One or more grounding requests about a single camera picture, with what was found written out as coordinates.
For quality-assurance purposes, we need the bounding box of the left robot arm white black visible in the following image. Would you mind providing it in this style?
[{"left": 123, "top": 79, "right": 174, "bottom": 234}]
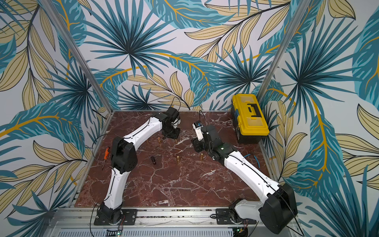
[{"left": 95, "top": 107, "right": 180, "bottom": 225}]

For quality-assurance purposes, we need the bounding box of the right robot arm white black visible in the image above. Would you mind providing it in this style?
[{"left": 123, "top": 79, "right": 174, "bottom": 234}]
[{"left": 191, "top": 121, "right": 298, "bottom": 234}]

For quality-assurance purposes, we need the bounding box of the black lipstick lying left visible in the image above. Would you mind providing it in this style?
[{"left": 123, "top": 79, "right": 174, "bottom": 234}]
[{"left": 151, "top": 157, "right": 157, "bottom": 165}]

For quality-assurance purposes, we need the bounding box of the yellow black toolbox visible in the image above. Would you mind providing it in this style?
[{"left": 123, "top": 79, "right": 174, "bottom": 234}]
[{"left": 231, "top": 94, "right": 269, "bottom": 144}]

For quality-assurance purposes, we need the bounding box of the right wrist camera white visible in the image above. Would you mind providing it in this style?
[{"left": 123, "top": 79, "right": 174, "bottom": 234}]
[{"left": 192, "top": 120, "right": 203, "bottom": 141}]

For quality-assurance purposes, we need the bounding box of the orange handled screwdriver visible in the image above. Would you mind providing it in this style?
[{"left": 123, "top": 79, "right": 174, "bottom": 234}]
[{"left": 102, "top": 147, "right": 111, "bottom": 169}]

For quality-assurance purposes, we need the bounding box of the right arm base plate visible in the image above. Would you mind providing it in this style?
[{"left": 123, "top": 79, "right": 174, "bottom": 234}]
[{"left": 210, "top": 208, "right": 257, "bottom": 225}]

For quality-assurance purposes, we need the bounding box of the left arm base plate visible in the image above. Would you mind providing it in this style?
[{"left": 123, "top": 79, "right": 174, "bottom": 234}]
[{"left": 93, "top": 209, "right": 137, "bottom": 227}]

